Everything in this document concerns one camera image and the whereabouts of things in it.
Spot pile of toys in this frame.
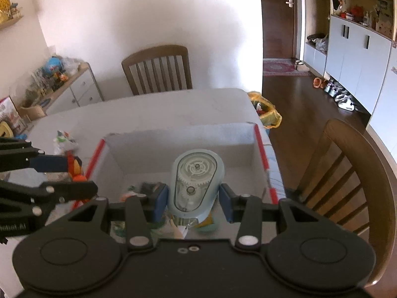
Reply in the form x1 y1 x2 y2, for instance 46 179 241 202
23 55 82 107

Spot red items on cabinet shelf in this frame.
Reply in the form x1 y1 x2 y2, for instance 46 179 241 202
339 4 364 22

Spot white cardboard box red tape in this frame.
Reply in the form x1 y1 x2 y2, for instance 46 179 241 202
73 122 280 234

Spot blue globe toy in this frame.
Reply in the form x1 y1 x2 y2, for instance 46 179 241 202
43 56 64 75

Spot small wooden holder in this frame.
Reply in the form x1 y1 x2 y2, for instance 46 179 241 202
17 105 47 122

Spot white wall cabinet unit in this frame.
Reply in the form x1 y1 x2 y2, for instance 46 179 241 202
302 0 397 163

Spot red patterned rug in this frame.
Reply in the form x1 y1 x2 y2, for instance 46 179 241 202
263 58 311 77

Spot white sideboard wooden top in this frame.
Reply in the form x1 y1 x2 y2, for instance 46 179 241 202
18 62 105 122

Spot yellow plastic bag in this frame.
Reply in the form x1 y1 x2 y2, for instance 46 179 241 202
247 91 283 129

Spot red and white printed box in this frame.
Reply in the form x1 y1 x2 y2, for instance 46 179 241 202
0 96 27 135

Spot wooden chair with curved back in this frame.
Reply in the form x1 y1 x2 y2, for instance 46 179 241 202
285 118 397 290

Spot wooden wall shelf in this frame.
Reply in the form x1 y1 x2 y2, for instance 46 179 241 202
0 14 25 31

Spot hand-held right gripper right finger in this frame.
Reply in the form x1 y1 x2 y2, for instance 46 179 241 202
219 184 323 251

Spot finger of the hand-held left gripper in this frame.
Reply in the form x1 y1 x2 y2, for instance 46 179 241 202
0 181 99 221
0 138 69 173

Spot light blue correction tape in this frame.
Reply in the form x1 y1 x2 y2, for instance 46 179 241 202
167 149 226 229

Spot grey plastic bag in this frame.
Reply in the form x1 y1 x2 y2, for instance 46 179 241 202
306 34 329 52

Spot wooden slat-back chair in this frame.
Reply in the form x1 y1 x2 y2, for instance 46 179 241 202
122 45 193 96

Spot gold ornament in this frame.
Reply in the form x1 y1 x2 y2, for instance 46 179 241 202
0 0 12 24

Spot orange toy figure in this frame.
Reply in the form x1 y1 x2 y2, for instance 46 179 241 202
66 152 86 183

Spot brown wooden door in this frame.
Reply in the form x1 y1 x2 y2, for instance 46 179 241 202
259 0 300 60

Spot yellow box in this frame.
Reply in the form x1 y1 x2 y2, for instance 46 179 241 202
0 121 15 138

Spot row of shoes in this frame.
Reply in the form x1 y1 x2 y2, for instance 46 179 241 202
312 76 357 112

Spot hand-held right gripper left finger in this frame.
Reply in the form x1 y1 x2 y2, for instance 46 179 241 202
68 184 170 251

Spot clear packet of small items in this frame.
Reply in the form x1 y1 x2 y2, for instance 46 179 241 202
53 130 79 156

